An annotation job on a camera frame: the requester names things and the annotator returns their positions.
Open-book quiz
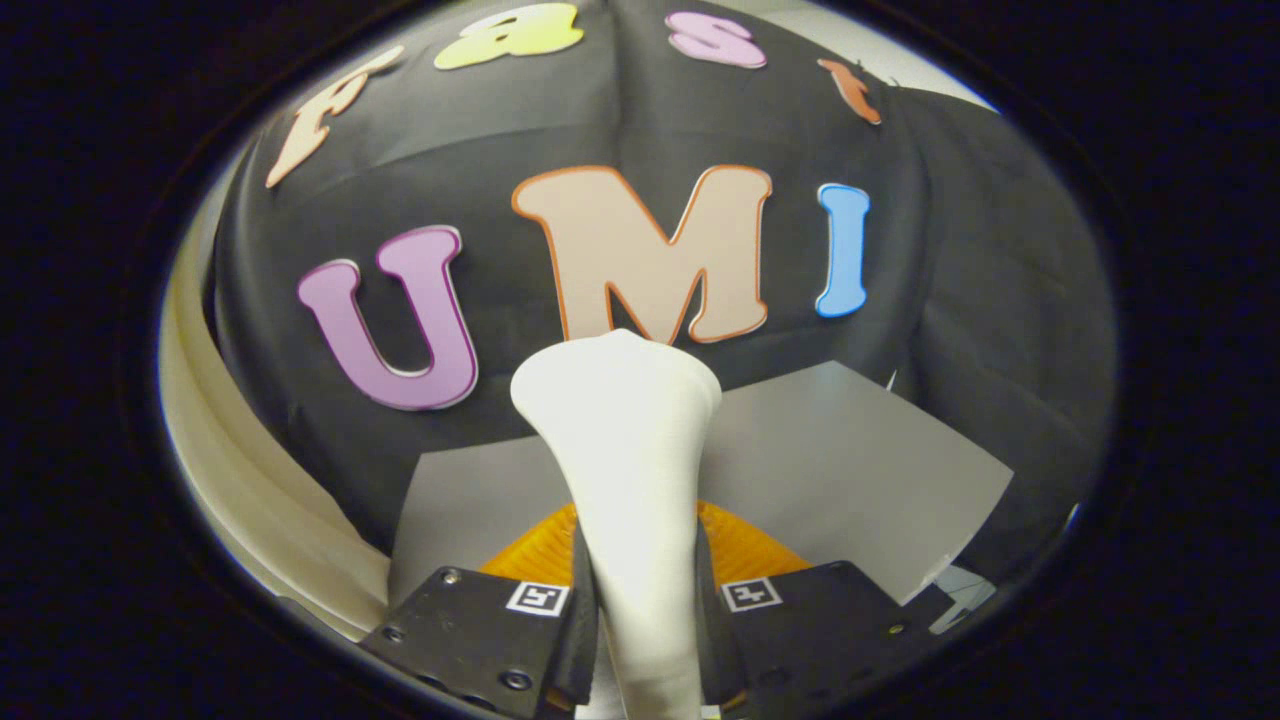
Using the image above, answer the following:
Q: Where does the white garment steamer head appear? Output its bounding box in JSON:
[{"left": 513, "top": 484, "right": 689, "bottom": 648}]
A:
[{"left": 510, "top": 328, "right": 723, "bottom": 720}]

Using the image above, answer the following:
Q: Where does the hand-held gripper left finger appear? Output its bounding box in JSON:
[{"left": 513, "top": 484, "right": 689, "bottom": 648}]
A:
[{"left": 360, "top": 502, "right": 601, "bottom": 717}]

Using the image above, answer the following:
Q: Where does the cream button-up shirt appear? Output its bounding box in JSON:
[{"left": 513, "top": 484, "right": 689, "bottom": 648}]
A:
[{"left": 160, "top": 200, "right": 393, "bottom": 641}]

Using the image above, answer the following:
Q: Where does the grey and white cabinet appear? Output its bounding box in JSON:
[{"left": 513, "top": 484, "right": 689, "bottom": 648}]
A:
[{"left": 388, "top": 360, "right": 1016, "bottom": 606}]

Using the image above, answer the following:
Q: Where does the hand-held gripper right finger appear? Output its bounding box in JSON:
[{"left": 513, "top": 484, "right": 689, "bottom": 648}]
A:
[{"left": 695, "top": 500, "right": 946, "bottom": 717}]

